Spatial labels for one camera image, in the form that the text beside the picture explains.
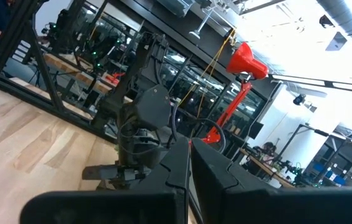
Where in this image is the black ceiling spotlight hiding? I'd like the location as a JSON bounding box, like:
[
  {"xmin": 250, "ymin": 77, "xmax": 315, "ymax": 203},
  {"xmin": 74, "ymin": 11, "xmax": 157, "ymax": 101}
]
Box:
[{"xmin": 292, "ymin": 93, "xmax": 307, "ymax": 106}]

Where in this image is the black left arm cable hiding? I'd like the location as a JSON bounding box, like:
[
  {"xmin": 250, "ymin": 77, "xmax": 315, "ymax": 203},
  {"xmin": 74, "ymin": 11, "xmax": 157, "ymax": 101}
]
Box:
[{"xmin": 171, "ymin": 102, "xmax": 227, "ymax": 154}]

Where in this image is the black aluminium table frame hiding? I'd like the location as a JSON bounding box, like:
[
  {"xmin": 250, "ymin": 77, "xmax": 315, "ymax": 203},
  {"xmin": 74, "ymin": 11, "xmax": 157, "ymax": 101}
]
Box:
[{"xmin": 0, "ymin": 0, "xmax": 119, "ymax": 144}]

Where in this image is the red desk lamp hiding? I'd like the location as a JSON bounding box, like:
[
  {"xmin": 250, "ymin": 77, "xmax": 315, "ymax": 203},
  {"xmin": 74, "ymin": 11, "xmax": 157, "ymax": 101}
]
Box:
[{"xmin": 202, "ymin": 42, "xmax": 270, "ymax": 146}]

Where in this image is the yellow cord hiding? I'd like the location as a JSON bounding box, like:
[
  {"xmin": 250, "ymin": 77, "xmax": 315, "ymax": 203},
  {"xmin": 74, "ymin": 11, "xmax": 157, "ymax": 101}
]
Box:
[{"xmin": 178, "ymin": 27, "xmax": 237, "ymax": 138}]

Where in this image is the wooden background table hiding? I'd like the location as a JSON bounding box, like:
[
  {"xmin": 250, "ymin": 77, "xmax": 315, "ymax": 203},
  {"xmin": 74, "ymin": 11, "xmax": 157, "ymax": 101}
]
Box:
[{"xmin": 43, "ymin": 52, "xmax": 116, "ymax": 95}]

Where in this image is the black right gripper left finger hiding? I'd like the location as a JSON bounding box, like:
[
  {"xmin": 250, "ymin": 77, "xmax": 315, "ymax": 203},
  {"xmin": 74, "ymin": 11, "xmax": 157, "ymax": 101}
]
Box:
[{"xmin": 131, "ymin": 138, "xmax": 192, "ymax": 224}]

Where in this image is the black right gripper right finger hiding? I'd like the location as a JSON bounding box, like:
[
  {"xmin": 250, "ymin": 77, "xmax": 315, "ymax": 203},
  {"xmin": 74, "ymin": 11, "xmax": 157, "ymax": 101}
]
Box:
[{"xmin": 191, "ymin": 138, "xmax": 278, "ymax": 224}]

